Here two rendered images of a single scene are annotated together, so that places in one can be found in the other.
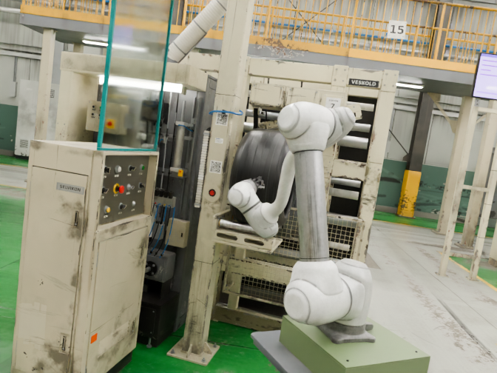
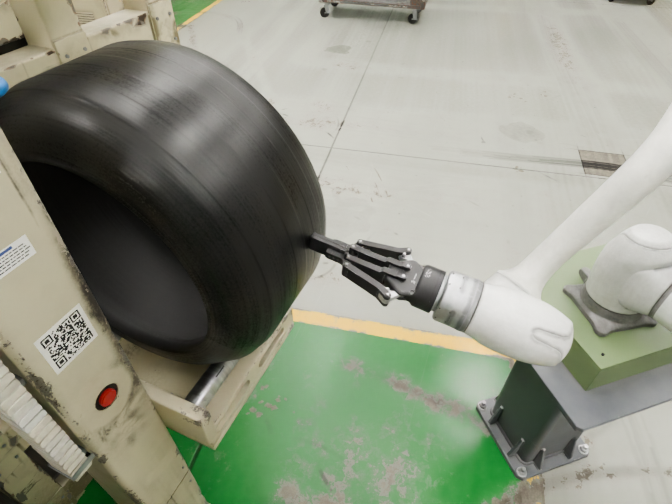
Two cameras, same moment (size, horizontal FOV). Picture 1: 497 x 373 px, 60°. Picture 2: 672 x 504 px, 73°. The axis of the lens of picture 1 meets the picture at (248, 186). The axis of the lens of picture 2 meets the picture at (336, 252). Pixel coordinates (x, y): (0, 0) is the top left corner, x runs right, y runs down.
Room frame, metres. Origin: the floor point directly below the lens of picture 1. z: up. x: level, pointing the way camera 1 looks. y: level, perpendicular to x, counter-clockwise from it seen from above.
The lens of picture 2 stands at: (2.16, 0.52, 1.74)
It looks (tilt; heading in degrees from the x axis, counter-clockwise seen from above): 43 degrees down; 280
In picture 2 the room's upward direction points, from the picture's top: straight up
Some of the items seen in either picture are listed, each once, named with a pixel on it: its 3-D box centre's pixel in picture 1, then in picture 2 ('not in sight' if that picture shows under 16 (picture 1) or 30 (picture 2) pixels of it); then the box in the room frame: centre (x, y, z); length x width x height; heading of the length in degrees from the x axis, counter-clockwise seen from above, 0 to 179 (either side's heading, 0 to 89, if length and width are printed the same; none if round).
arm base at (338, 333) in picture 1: (347, 324); (606, 294); (1.55, -0.44, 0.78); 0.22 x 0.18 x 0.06; 112
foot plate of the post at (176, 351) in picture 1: (194, 348); not in sight; (2.66, 0.20, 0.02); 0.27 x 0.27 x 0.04; 76
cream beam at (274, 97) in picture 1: (298, 101); not in sight; (2.87, -0.25, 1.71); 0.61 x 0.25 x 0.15; 76
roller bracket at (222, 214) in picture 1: (225, 218); (130, 389); (2.66, 0.12, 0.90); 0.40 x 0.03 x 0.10; 166
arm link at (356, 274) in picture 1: (347, 289); (637, 266); (1.54, -0.42, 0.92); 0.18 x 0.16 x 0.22; 134
